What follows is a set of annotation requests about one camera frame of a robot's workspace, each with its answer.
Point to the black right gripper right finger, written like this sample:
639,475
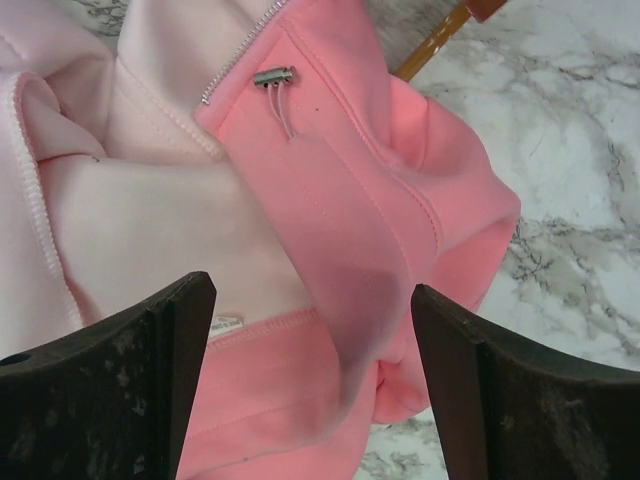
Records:
508,407

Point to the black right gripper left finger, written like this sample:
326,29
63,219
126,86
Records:
113,400

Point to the pink zip jacket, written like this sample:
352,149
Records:
265,143

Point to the wooden three-tier shelf rack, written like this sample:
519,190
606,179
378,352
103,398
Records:
480,10

